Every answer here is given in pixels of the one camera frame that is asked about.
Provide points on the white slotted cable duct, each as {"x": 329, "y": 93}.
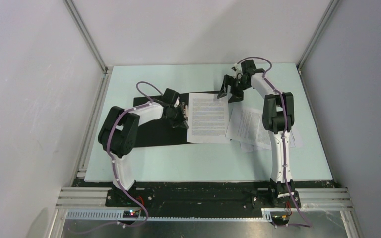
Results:
{"x": 116, "y": 215}

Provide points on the aluminium corner post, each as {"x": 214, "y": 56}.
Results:
{"x": 318, "y": 32}
{"x": 79, "y": 22}

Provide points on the left small controller board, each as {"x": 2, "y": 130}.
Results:
{"x": 131, "y": 214}

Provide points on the right aluminium corner post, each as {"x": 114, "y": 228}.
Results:
{"x": 318, "y": 32}

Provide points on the printed paper sheets stack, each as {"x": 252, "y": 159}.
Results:
{"x": 245, "y": 126}

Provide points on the left aluminium corner post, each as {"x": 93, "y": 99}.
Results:
{"x": 79, "y": 22}

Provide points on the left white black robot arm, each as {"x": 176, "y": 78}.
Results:
{"x": 119, "y": 133}

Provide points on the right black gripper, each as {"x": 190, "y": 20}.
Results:
{"x": 236, "y": 96}

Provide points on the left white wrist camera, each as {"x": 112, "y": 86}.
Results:
{"x": 177, "y": 102}

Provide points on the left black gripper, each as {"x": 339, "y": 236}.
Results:
{"x": 180, "y": 123}

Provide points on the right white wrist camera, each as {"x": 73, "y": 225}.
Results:
{"x": 237, "y": 71}

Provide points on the red black folder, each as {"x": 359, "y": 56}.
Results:
{"x": 159, "y": 132}

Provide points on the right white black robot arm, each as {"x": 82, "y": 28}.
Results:
{"x": 278, "y": 117}

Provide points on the small controller board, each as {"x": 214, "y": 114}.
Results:
{"x": 280, "y": 220}
{"x": 131, "y": 214}

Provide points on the aluminium frame rails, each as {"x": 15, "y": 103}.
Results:
{"x": 312, "y": 199}

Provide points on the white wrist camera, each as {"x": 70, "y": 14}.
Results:
{"x": 237, "y": 71}
{"x": 177, "y": 102}

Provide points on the right small controller board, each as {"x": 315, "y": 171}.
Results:
{"x": 280, "y": 220}

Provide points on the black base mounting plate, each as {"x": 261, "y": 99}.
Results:
{"x": 194, "y": 199}

